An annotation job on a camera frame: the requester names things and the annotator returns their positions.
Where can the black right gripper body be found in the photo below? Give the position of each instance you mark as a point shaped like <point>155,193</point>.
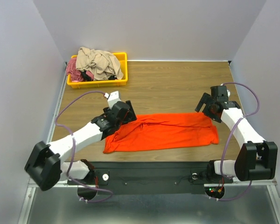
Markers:
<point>206,102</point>

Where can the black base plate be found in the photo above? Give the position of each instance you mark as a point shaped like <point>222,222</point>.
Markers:
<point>140,178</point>

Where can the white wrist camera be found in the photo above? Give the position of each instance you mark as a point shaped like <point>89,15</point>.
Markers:
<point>112,98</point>
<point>228,91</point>

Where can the beige t shirt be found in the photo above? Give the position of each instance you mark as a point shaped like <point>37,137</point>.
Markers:
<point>102,64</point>

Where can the black garment in bin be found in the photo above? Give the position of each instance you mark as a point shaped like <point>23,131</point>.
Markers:
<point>87,76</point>

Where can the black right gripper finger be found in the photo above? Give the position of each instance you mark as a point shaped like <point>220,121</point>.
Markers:
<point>199,106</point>
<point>205,99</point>

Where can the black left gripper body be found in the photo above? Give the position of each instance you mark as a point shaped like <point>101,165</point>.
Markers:
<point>130,111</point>

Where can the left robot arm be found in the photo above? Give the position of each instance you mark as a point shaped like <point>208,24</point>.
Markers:
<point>45,162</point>

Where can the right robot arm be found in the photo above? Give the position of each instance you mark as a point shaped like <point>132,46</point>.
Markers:
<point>257,157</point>

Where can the yellow plastic bin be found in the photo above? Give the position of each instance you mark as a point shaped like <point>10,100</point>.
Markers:
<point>122,57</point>

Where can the orange t shirt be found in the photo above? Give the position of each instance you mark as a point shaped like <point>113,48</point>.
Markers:
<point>163,131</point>

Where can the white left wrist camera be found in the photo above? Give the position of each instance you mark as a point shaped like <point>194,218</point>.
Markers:
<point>112,98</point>

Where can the pink t shirt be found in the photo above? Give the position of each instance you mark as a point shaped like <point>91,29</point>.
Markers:
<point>75,75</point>

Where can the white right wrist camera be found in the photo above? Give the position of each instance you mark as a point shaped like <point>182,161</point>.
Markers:
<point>228,91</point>

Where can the aluminium frame rail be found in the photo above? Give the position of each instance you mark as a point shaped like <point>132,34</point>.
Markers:
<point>39,111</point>

